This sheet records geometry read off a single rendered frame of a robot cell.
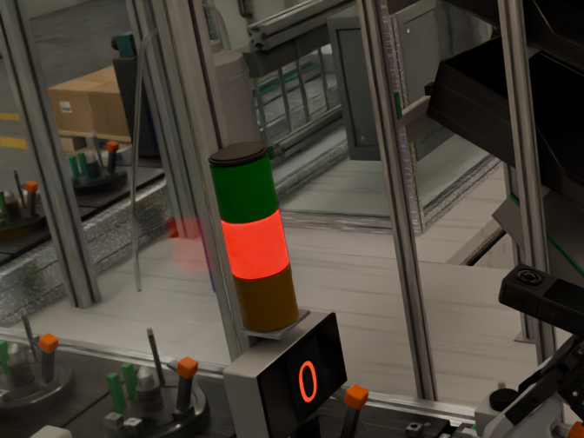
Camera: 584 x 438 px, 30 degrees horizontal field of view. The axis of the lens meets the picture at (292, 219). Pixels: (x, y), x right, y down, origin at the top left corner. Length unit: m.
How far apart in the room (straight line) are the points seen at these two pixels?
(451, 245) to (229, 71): 0.54
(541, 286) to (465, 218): 1.17
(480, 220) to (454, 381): 0.63
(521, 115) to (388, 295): 0.78
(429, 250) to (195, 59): 1.24
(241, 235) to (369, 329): 0.93
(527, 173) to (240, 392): 0.45
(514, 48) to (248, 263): 0.42
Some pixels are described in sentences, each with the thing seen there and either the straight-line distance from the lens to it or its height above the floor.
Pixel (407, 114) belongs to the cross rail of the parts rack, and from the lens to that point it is 1.32.
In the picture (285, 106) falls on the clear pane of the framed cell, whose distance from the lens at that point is 2.22.
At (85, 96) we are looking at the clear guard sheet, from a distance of 0.81.
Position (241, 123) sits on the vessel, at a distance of 1.91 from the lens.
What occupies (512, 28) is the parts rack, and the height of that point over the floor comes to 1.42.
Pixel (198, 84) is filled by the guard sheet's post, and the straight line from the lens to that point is 0.89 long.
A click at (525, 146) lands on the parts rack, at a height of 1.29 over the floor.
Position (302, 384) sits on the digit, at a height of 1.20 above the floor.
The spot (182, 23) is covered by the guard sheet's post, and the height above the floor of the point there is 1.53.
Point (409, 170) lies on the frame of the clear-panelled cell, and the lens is 2.10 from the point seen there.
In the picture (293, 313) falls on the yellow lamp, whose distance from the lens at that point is 0.94.
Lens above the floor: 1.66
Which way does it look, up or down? 20 degrees down
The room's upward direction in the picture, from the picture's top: 11 degrees counter-clockwise
